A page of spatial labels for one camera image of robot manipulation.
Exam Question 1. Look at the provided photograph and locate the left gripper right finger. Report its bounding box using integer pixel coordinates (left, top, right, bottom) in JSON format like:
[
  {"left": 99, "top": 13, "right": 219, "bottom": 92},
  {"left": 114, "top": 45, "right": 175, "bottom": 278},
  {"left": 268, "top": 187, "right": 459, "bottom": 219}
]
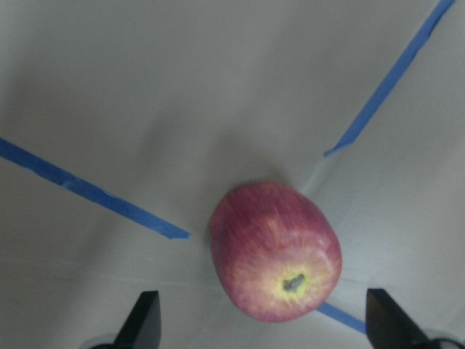
[{"left": 365, "top": 289, "right": 429, "bottom": 349}]

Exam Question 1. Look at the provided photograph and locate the red apple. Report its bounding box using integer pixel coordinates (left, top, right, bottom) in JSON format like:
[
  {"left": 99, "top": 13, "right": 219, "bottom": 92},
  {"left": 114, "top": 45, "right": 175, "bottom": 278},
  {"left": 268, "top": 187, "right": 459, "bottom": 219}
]
[{"left": 209, "top": 182, "right": 342, "bottom": 323}]

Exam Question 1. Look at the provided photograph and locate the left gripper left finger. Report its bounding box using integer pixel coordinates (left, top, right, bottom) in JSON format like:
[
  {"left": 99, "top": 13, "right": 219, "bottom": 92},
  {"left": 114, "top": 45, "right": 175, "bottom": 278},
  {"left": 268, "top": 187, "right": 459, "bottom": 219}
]
[{"left": 114, "top": 291, "right": 161, "bottom": 349}]

